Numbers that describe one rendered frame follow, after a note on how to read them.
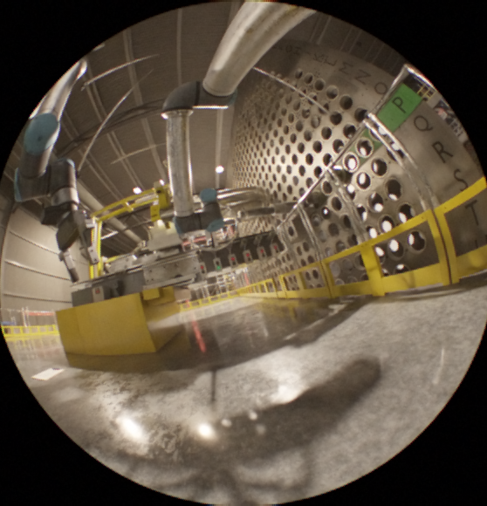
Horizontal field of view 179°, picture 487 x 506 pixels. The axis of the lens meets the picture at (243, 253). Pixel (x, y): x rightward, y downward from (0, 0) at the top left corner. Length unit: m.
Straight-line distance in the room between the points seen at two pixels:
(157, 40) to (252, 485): 9.49
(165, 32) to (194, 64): 2.36
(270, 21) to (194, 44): 8.66
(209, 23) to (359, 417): 9.60
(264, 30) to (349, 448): 0.79
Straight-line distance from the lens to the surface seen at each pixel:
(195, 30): 9.13
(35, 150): 0.45
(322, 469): 0.41
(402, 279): 1.10
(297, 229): 2.63
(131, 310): 1.65
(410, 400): 0.49
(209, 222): 0.72
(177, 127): 0.62
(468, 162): 1.84
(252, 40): 0.43
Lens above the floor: 0.39
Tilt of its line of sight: 12 degrees up
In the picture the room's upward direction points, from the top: 17 degrees counter-clockwise
